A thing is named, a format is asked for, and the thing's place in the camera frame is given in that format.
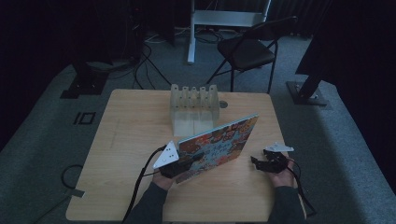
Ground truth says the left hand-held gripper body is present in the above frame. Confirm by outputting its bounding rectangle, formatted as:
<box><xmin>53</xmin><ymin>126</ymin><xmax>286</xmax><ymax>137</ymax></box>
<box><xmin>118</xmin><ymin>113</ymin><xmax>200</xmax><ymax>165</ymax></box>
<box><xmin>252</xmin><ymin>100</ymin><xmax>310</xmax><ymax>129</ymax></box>
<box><xmin>151</xmin><ymin>140</ymin><xmax>189</xmax><ymax>179</ymax></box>

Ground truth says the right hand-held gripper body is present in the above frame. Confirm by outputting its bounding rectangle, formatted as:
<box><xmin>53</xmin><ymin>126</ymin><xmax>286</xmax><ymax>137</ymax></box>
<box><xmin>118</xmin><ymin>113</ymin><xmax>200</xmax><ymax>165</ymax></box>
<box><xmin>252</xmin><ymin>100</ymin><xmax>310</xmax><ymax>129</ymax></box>
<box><xmin>262</xmin><ymin>142</ymin><xmax>295</xmax><ymax>174</ymax></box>

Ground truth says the colourful picture book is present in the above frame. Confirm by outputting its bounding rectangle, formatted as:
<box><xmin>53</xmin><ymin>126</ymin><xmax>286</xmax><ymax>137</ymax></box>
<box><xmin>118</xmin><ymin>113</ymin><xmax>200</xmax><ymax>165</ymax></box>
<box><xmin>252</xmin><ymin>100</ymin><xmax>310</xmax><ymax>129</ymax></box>
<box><xmin>175</xmin><ymin>112</ymin><xmax>260</xmax><ymax>185</ymax></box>

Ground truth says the person's right hand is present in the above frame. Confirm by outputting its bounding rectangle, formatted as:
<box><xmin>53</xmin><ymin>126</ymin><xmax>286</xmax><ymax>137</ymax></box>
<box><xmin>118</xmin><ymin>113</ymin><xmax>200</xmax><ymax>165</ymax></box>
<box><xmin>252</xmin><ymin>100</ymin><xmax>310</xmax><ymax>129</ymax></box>
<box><xmin>267</xmin><ymin>159</ymin><xmax>297</xmax><ymax>189</ymax></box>

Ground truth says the person's left hand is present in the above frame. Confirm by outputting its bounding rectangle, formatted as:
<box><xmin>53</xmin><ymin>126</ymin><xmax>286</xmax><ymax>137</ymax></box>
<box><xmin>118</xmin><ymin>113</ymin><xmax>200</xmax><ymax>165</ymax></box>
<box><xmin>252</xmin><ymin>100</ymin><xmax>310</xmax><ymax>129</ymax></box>
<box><xmin>151</xmin><ymin>169</ymin><xmax>176</xmax><ymax>191</ymax></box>

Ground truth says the clear acrylic book rack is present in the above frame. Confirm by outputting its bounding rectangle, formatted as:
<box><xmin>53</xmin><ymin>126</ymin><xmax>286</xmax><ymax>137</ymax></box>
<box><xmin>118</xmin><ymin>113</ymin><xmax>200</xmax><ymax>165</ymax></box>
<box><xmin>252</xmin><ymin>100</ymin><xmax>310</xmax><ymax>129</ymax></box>
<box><xmin>169</xmin><ymin>83</ymin><xmax>220</xmax><ymax>138</ymax></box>

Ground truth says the black slanted stand with base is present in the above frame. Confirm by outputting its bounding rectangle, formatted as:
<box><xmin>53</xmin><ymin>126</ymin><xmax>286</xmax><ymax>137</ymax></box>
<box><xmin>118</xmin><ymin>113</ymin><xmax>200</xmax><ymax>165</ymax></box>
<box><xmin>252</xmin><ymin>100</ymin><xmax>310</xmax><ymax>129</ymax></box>
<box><xmin>286</xmin><ymin>0</ymin><xmax>335</xmax><ymax>107</ymax></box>

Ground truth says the grey tape piece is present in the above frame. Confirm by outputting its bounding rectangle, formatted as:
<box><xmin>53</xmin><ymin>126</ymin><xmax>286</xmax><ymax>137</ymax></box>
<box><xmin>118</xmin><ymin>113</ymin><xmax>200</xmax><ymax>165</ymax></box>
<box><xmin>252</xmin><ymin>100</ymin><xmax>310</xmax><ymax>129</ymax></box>
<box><xmin>64</xmin><ymin>188</ymin><xmax>87</xmax><ymax>199</ymax></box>

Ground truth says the black folding chair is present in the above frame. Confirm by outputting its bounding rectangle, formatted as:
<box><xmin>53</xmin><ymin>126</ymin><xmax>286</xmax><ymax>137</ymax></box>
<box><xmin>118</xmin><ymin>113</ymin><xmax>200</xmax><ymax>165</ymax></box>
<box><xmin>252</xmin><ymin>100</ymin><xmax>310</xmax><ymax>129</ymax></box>
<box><xmin>205</xmin><ymin>16</ymin><xmax>299</xmax><ymax>94</ymax></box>

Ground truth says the black stand base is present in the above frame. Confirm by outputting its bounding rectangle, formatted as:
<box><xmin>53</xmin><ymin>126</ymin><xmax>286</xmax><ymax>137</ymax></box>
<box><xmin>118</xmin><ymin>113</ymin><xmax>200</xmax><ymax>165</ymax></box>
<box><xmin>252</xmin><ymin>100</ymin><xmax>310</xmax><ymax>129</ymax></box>
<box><xmin>59</xmin><ymin>60</ymin><xmax>110</xmax><ymax>100</ymax></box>

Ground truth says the white metal stand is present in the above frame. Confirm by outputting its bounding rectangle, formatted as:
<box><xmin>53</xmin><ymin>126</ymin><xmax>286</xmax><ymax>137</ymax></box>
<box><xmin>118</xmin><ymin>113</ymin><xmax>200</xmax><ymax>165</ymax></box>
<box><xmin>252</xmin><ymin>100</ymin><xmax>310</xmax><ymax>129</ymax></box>
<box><xmin>186</xmin><ymin>0</ymin><xmax>273</xmax><ymax>65</ymax></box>

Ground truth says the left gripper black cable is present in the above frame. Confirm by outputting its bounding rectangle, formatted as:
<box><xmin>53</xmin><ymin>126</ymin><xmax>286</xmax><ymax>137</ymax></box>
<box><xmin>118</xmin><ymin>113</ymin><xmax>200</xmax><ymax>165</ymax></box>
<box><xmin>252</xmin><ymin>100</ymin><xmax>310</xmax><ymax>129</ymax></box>
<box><xmin>121</xmin><ymin>144</ymin><xmax>169</xmax><ymax>224</ymax></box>

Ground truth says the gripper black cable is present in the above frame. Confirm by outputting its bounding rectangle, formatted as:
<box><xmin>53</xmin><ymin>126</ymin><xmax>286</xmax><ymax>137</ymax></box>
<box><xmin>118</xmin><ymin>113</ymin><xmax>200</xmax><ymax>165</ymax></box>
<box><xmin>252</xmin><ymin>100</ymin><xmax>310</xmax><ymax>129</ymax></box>
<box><xmin>286</xmin><ymin>158</ymin><xmax>318</xmax><ymax>217</ymax></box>
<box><xmin>121</xmin><ymin>144</ymin><xmax>169</xmax><ymax>224</ymax></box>

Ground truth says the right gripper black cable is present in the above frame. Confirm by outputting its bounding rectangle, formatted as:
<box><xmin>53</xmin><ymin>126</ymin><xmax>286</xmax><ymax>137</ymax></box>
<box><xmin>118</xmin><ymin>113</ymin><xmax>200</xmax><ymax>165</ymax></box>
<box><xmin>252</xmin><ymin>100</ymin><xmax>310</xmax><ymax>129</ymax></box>
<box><xmin>286</xmin><ymin>158</ymin><xmax>318</xmax><ymax>217</ymax></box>

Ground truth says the bundle of black floor cables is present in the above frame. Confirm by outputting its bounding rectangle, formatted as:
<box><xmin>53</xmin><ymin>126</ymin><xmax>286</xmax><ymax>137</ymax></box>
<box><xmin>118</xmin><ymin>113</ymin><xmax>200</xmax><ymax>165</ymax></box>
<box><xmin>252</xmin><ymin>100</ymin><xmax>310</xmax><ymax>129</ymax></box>
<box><xmin>132</xmin><ymin>29</ymin><xmax>173</xmax><ymax>91</ymax></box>

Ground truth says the black floor cable loop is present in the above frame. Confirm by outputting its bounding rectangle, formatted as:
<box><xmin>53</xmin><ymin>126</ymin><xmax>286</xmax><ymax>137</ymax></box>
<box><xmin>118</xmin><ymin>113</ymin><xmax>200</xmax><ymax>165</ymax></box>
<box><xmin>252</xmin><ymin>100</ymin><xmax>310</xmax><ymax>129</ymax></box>
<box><xmin>60</xmin><ymin>163</ymin><xmax>84</xmax><ymax>190</ymax></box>

